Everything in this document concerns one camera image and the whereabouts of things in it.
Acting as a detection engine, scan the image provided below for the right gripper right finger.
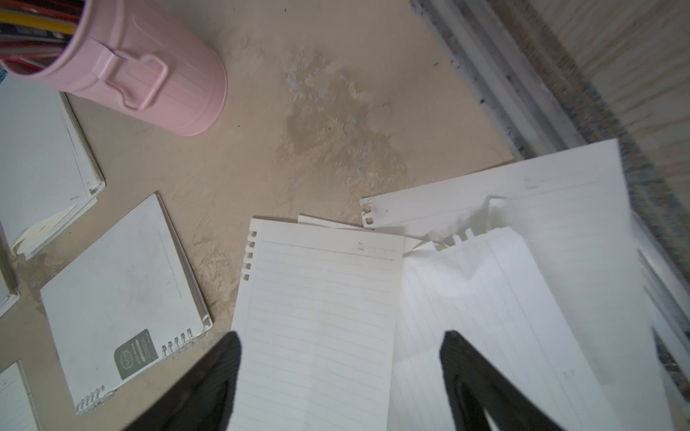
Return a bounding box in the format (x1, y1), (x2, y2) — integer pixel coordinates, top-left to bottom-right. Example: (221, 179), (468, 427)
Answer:
(440, 330), (562, 430)

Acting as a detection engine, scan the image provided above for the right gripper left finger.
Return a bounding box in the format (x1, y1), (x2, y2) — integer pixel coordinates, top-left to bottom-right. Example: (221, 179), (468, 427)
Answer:
(126, 332), (242, 430)

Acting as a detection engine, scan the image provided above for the torn white notebook page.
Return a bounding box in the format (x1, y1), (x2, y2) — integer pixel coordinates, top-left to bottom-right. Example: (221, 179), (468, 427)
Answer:
(361, 139), (673, 430)

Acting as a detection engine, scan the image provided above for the grey-green notebook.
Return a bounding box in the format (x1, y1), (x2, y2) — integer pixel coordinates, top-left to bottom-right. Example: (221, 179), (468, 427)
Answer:
(1, 75), (106, 260)

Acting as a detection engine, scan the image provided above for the white spiral notebook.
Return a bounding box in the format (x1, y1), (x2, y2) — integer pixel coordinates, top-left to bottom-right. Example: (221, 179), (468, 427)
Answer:
(0, 252), (20, 317)

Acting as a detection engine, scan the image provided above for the pink pencil cup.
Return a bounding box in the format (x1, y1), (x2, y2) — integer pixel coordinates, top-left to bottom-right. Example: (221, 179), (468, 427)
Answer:
(0, 0), (229, 138)

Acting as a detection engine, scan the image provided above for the bundle of pencils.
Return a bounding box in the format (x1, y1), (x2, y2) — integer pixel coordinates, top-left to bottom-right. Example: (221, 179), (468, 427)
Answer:
(1, 0), (86, 75)

